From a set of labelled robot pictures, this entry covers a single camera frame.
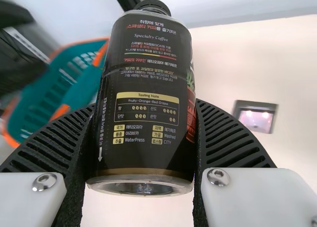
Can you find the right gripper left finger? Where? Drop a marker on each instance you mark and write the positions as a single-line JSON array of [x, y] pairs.
[[49, 142]]

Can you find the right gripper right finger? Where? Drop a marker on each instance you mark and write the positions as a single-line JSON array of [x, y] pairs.
[[223, 142]]

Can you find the dark coffee bottle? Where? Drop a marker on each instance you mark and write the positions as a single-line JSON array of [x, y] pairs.
[[143, 88]]

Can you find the teal shopping basket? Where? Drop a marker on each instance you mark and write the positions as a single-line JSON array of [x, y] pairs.
[[62, 88]]

